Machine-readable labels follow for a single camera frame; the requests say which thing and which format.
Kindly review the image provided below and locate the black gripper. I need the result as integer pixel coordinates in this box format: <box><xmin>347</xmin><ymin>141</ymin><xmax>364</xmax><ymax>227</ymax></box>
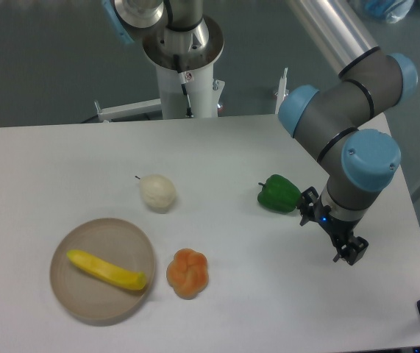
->
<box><xmin>296</xmin><ymin>186</ymin><xmax>369</xmax><ymax>265</ymax></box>

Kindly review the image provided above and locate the yellow banana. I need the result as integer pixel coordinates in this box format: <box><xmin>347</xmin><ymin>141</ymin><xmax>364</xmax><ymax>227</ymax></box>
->
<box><xmin>66</xmin><ymin>249</ymin><xmax>147</xmax><ymax>290</ymax></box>

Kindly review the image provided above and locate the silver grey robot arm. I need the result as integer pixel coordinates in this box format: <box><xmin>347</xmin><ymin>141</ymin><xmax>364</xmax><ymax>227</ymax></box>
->
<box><xmin>102</xmin><ymin>1</ymin><xmax>418</xmax><ymax>265</ymax></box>

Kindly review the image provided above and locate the beige round plate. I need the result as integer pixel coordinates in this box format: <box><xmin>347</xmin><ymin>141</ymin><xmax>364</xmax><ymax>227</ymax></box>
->
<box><xmin>49</xmin><ymin>218</ymin><xmax>156</xmax><ymax>326</ymax></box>

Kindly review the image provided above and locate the green bell pepper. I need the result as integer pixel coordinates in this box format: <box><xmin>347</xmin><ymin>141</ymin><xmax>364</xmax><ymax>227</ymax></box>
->
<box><xmin>257</xmin><ymin>174</ymin><xmax>301</xmax><ymax>214</ymax></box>

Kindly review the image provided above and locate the orange knotted bread roll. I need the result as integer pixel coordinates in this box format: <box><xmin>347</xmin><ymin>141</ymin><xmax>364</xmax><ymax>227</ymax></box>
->
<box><xmin>166</xmin><ymin>249</ymin><xmax>209</xmax><ymax>299</ymax></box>

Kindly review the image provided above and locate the white pear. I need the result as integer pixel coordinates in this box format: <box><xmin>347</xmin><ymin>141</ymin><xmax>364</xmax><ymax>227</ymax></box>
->
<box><xmin>135</xmin><ymin>174</ymin><xmax>177</xmax><ymax>213</ymax></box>

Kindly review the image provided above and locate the blue plastic bag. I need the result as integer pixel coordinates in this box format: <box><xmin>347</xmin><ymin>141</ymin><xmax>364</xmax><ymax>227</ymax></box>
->
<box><xmin>349</xmin><ymin>0</ymin><xmax>420</xmax><ymax>24</ymax></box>

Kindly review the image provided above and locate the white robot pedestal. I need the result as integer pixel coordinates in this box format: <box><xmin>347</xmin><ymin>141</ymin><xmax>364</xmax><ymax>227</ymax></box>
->
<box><xmin>94</xmin><ymin>63</ymin><xmax>225</xmax><ymax>122</ymax></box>

